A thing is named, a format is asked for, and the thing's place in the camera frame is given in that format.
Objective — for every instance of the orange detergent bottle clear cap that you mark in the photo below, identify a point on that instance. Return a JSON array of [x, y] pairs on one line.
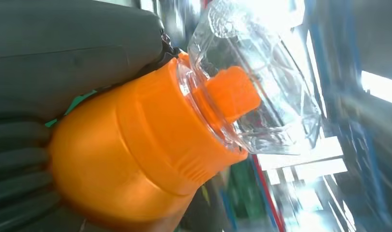
[[119, 144]]

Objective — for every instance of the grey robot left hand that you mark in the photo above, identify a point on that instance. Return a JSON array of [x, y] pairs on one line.
[[55, 57]]

